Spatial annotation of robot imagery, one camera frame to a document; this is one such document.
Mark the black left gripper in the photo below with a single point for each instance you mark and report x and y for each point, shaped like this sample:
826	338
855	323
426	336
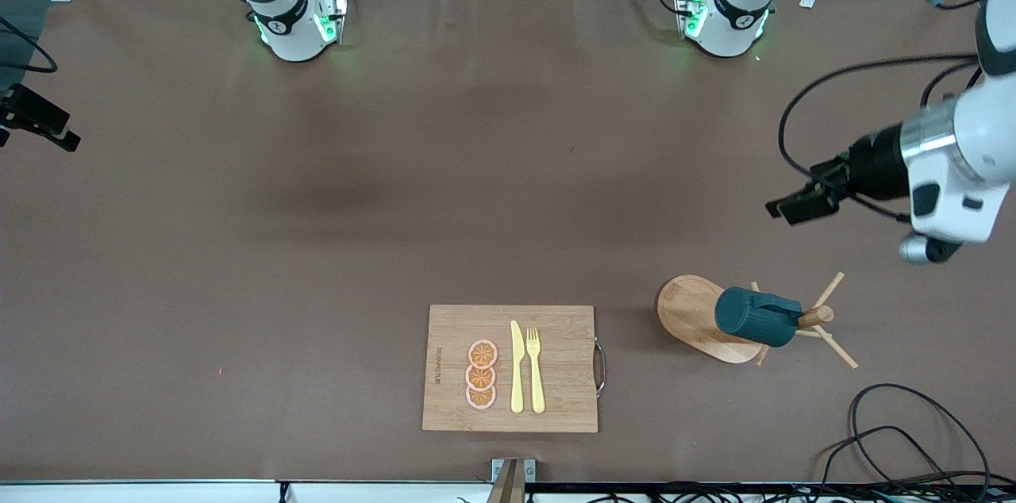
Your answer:
875	160

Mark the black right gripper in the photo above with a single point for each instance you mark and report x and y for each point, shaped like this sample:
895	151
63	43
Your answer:
28	113

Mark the teal cup with yellow inside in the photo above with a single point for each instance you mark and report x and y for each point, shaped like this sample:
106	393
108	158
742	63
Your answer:
754	316

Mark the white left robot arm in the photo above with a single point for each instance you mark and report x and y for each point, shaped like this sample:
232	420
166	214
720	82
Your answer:
984	122

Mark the wooden mug rack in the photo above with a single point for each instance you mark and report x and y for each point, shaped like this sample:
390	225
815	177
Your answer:
690	312

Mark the brown table cover mat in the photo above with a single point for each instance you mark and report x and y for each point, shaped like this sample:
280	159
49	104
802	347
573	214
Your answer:
508	170

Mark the yellow plastic fork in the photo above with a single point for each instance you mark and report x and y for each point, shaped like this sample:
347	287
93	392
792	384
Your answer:
536	376

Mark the yellow plastic knife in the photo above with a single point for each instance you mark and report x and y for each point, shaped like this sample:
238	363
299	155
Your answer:
517	368

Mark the orange slice toy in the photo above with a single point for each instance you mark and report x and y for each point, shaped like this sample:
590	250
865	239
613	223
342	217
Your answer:
482	353

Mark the metal bracket with post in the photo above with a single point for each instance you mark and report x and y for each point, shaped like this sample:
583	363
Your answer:
512	479

